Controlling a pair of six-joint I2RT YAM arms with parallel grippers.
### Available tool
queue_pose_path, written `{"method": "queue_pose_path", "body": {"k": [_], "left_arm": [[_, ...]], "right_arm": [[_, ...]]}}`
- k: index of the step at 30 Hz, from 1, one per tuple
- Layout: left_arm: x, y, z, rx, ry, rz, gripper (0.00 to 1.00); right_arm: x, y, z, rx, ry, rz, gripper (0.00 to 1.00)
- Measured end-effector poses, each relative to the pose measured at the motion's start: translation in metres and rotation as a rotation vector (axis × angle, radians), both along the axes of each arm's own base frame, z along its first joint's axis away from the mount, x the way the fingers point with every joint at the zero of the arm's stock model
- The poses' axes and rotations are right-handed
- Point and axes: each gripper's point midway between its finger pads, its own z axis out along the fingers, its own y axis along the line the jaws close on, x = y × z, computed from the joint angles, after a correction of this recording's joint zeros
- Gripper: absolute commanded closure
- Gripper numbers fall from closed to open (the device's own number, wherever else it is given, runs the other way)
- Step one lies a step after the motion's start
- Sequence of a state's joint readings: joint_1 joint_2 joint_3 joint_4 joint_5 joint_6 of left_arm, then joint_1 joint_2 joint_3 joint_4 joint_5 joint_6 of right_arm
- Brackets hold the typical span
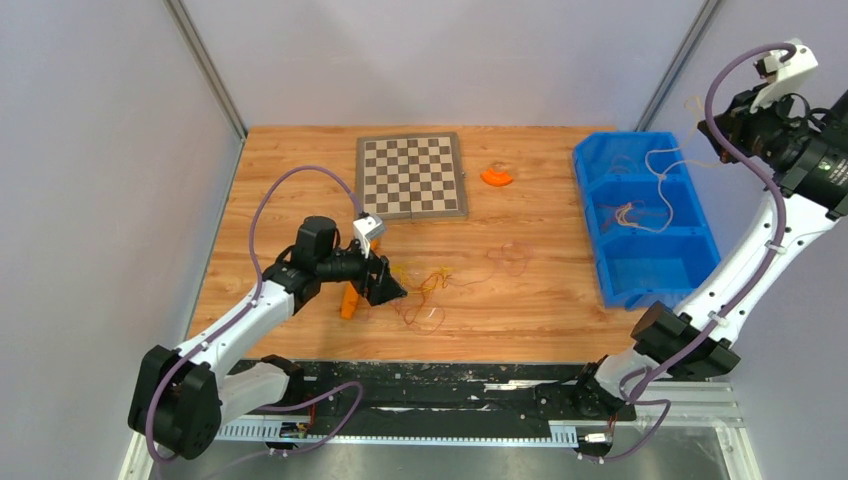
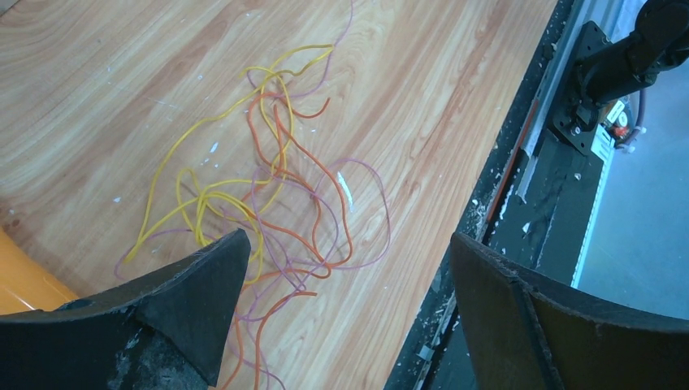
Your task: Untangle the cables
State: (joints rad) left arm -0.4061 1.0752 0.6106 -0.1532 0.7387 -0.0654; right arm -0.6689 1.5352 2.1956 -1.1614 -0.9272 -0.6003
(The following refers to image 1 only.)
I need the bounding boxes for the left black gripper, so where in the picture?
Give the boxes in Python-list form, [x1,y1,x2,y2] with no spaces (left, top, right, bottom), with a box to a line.
[317,235,407,306]

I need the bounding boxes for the purple thin cable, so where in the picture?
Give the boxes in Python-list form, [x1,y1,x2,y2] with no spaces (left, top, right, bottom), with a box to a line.
[596,155,670,233]

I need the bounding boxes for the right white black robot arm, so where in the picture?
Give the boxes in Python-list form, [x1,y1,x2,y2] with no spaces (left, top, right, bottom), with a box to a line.
[568,89,847,418]

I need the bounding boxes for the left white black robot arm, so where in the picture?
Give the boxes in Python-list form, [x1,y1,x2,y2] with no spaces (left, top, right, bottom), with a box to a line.
[128,213,407,462]

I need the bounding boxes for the orange carrot toy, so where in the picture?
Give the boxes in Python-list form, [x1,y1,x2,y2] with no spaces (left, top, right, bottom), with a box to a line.
[339,238,382,321]

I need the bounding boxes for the blue three-compartment bin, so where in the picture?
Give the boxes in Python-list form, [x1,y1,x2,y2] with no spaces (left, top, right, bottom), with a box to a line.
[572,132,720,310]

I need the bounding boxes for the wooden chessboard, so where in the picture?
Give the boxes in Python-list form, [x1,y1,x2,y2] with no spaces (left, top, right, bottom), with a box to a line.
[356,132,469,221]

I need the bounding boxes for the orange curved plastic piece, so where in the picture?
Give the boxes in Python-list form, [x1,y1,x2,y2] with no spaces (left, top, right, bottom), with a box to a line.
[480,168,514,188]

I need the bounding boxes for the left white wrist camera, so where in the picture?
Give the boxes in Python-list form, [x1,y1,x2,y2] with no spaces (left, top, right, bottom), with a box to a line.
[353,212,386,258]

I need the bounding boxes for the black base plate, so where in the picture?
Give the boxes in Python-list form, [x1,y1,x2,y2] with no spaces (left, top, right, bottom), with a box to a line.
[285,360,635,439]

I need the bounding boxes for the right corner aluminium post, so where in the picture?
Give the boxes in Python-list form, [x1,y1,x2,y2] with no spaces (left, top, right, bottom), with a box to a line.
[634,0,724,131]

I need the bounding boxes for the corner aluminium post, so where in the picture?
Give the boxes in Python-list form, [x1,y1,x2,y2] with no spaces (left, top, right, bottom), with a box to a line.
[163,0,248,144]
[634,0,724,131]

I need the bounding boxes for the aluminium frame rail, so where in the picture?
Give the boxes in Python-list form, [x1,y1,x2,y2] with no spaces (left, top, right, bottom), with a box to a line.
[123,362,762,479]

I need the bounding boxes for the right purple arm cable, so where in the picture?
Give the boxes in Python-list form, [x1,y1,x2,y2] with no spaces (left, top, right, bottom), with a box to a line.
[574,42,799,464]

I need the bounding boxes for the left corner aluminium post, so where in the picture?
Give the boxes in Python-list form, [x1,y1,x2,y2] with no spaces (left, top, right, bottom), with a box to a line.
[163,0,248,144]

